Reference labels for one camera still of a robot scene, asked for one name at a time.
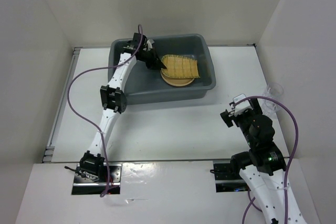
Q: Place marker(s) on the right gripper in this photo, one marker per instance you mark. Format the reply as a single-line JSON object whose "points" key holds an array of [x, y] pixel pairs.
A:
{"points": [[255, 106]]}

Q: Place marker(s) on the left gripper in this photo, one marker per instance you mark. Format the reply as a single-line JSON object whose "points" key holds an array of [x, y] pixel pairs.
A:
{"points": [[155, 63]]}

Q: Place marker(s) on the woven bamboo tray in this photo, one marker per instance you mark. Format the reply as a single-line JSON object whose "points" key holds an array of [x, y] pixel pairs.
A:
{"points": [[180, 67]]}

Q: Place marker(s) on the yellow bear plate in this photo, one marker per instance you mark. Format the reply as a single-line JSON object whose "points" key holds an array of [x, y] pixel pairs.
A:
{"points": [[177, 82]]}

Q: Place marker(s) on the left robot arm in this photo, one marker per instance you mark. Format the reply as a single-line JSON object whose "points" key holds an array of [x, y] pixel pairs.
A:
{"points": [[114, 102]]}

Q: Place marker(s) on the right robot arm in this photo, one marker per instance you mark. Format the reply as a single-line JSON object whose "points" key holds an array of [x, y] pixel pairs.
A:
{"points": [[263, 167]]}

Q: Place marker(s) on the grey plastic bin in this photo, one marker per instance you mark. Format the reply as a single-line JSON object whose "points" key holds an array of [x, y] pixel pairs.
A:
{"points": [[147, 86]]}

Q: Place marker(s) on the clear plastic cup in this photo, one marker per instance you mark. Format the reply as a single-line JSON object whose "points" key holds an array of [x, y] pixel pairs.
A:
{"points": [[273, 91]]}

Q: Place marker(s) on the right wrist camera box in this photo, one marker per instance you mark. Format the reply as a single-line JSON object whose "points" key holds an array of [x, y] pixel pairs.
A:
{"points": [[239, 105]]}

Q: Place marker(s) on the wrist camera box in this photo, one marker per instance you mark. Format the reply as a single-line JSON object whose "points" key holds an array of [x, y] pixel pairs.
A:
{"points": [[239, 105], [149, 44]]}

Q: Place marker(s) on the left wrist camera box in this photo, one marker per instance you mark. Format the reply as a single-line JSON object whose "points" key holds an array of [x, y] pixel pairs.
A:
{"points": [[149, 44]]}

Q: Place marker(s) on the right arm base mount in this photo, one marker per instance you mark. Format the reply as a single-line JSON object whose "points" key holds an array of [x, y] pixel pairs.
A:
{"points": [[225, 180]]}

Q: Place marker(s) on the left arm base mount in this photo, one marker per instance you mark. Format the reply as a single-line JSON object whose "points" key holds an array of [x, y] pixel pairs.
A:
{"points": [[88, 184]]}

